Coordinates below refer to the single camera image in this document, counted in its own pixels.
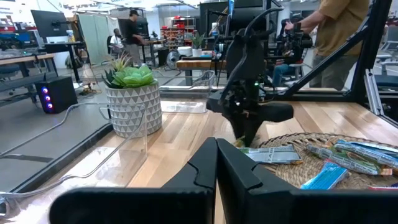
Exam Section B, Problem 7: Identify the person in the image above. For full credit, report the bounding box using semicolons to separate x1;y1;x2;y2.
107;27;126;60
123;9;150;68
284;0;371;91
271;62;297;88

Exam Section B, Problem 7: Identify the clear plastic bin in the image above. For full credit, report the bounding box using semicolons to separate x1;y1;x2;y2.
157;70;218;114
0;101;149;215

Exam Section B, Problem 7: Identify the small plant in white pot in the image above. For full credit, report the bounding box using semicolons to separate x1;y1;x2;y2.
189;30;206;58

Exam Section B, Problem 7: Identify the blue orange granola bar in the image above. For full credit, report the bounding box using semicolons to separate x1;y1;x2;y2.
334;139;398;170

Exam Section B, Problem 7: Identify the red blue granola bar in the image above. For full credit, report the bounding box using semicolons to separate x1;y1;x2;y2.
368;184;398;192

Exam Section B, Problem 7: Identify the green orange granola bar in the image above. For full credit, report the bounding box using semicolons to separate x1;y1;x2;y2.
305;142;394;177

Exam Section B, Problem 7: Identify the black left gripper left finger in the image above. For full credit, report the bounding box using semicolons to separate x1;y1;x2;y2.
49;137;218;224

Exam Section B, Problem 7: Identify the black metal rig frame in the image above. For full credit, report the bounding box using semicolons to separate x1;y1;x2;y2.
273;0;398;128

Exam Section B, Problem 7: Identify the black standing desk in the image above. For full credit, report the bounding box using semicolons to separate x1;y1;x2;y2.
43;40;86;83

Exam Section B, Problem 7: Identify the succulent in triangle-pattern pot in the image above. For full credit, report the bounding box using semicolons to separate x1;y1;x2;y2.
101;52;163;139

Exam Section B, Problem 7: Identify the black box with purple lights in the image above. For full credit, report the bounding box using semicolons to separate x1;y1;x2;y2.
34;76;78;114

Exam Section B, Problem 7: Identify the aluminium extrusion bracket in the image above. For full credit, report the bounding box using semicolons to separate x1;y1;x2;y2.
363;68;386;116

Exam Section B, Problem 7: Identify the wooden table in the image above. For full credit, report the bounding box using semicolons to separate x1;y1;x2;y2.
175;58;228;87

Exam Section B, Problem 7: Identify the grey floor cable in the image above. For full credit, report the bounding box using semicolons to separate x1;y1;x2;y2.
0;102;108;158

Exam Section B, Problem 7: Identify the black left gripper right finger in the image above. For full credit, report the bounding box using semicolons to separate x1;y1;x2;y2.
216;138;398;224

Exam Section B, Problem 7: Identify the black monitor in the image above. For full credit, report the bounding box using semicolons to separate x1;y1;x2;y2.
30;9;70;39

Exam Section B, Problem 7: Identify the wooden desk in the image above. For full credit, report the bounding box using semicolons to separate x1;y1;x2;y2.
0;52;59;103

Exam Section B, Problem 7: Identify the black equipment rig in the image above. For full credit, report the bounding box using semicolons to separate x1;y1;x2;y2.
275;18;314;65

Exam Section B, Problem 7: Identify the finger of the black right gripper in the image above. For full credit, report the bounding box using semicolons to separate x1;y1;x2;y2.
229;114;247;147
244;116;264;148

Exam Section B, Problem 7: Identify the floor fan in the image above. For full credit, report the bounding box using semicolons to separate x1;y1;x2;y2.
165;49;182;70

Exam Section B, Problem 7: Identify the round woven placemat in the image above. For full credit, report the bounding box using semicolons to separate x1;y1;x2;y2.
257;132;398;191

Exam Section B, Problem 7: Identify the shelf with red bins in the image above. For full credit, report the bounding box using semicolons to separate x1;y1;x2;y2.
160;17;197;49

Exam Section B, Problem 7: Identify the green curtain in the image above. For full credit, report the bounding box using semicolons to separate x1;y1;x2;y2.
77;14;121;65

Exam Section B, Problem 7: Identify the white office chair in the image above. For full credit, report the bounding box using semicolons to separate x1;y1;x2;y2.
374;24;398;91

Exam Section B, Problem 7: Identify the white green granola bar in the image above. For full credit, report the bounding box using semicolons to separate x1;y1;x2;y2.
238;144;303;166

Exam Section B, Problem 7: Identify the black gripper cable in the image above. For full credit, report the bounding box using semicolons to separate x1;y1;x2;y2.
219;6;284;103

